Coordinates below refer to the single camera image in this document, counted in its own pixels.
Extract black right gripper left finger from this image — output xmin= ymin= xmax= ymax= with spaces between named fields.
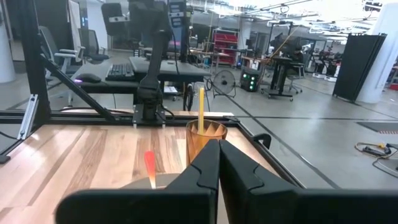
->
xmin=166 ymin=139 xmax=220 ymax=224

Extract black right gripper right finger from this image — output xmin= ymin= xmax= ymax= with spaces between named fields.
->
xmin=220 ymin=139 xmax=304 ymax=224

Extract metal fork with red handle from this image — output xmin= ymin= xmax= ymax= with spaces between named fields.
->
xmin=144 ymin=151 xmax=157 ymax=190

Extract yellow stick utensil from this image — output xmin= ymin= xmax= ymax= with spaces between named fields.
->
xmin=198 ymin=86 xmax=205 ymax=136

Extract orange faceted cup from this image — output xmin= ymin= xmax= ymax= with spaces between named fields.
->
xmin=185 ymin=119 xmax=228 ymax=167

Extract black office chair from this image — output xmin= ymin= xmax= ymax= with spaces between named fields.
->
xmin=79 ymin=28 xmax=110 ymax=62
xmin=285 ymin=62 xmax=307 ymax=95

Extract white board panel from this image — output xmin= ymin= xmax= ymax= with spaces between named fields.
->
xmin=67 ymin=0 xmax=83 ymax=54

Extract black keyboard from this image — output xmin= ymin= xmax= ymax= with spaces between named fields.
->
xmin=104 ymin=63 xmax=135 ymax=82

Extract black computer mouse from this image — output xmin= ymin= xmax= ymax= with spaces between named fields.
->
xmin=75 ymin=72 xmax=103 ymax=84

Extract grey office chair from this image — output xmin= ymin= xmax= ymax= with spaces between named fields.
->
xmin=39 ymin=26 xmax=86 ymax=82

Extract black office desk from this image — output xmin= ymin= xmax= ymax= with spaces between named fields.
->
xmin=74 ymin=55 xmax=213 ymax=105

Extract black floor fan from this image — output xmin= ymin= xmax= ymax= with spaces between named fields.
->
xmin=212 ymin=69 xmax=237 ymax=99

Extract black box with green lights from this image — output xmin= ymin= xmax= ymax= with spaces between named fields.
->
xmin=239 ymin=67 xmax=262 ymax=93

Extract black standing desk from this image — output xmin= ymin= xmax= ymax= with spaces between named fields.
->
xmin=260 ymin=55 xmax=295 ymax=102

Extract red shelving rack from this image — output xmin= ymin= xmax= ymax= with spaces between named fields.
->
xmin=212 ymin=28 xmax=239 ymax=67

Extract white round pillar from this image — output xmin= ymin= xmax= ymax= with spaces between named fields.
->
xmin=0 ymin=23 xmax=16 ymax=84
xmin=355 ymin=1 xmax=398 ymax=105

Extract person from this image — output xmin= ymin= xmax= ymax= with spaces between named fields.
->
xmin=290 ymin=45 xmax=305 ymax=65

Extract grey floor mat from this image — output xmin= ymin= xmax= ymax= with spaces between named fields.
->
xmin=356 ymin=120 xmax=398 ymax=135

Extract black folding partition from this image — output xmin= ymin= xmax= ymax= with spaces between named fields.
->
xmin=331 ymin=33 xmax=388 ymax=103

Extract black diagonal frame strut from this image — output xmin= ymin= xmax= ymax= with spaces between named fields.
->
xmin=39 ymin=55 xmax=116 ymax=123

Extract black cable coil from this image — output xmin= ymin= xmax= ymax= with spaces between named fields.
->
xmin=183 ymin=83 xmax=195 ymax=112

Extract silver aluminium bracket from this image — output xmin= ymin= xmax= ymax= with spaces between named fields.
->
xmin=17 ymin=94 xmax=40 ymax=141

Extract yellow and black floor cables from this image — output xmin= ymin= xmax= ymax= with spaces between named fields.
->
xmin=354 ymin=141 xmax=398 ymax=172

